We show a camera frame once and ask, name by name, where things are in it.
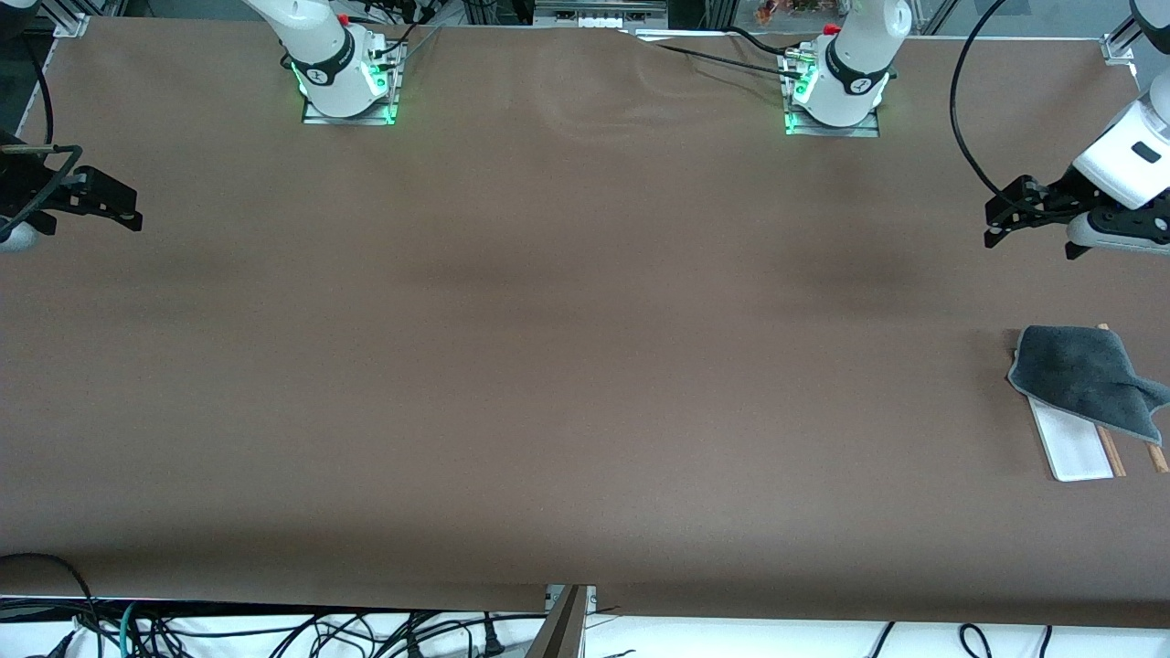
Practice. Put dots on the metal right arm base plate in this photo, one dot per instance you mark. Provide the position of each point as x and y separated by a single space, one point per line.
315 117

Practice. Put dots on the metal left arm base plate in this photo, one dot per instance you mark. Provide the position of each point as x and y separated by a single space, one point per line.
868 130

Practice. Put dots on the white rack with wooden bars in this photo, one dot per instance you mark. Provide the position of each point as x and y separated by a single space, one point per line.
1069 448

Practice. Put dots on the orange background object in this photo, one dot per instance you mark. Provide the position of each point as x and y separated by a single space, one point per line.
786 11

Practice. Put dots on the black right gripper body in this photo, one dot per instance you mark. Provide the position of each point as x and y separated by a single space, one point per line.
20 179

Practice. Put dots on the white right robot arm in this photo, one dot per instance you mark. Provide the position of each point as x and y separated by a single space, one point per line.
320 46

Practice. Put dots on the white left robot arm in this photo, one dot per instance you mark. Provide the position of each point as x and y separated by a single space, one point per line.
859 64

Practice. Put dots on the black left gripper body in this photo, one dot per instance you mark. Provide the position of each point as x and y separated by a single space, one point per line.
1058 198

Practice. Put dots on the grey and pink towel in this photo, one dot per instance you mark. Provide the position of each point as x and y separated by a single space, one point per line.
1079 375

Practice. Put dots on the white power strip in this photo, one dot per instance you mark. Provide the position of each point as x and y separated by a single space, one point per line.
599 14

